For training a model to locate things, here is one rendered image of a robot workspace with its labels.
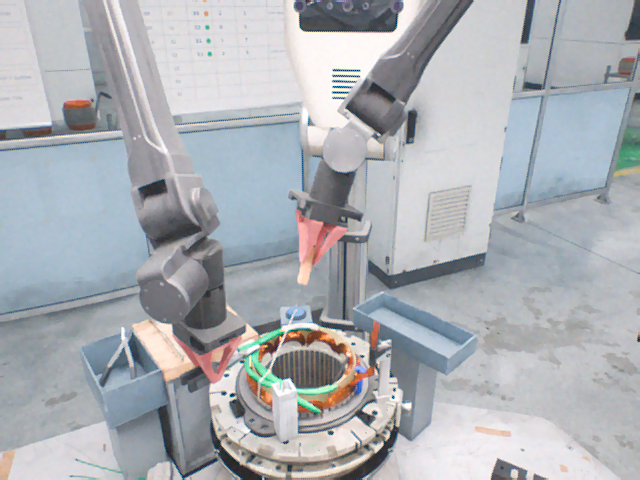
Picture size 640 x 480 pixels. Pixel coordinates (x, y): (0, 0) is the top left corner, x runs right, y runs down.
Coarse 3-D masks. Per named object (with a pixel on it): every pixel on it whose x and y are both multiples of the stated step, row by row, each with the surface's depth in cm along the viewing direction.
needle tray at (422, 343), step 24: (360, 312) 112; (384, 312) 119; (408, 312) 116; (384, 336) 109; (408, 336) 104; (432, 336) 111; (456, 336) 108; (408, 360) 108; (432, 360) 101; (456, 360) 101; (408, 384) 110; (432, 384) 114; (432, 408) 119; (408, 432) 115
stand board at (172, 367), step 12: (144, 324) 108; (144, 336) 104; (156, 336) 104; (168, 336) 104; (252, 336) 104; (156, 348) 100; (168, 348) 100; (180, 348) 100; (156, 360) 97; (168, 360) 97; (180, 360) 97; (216, 360) 100; (168, 372) 95; (180, 372) 96
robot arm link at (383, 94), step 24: (432, 0) 60; (456, 0) 60; (432, 24) 62; (456, 24) 62; (408, 48) 64; (432, 48) 63; (384, 72) 66; (408, 72) 65; (360, 96) 69; (384, 96) 69; (408, 96) 67; (384, 120) 70
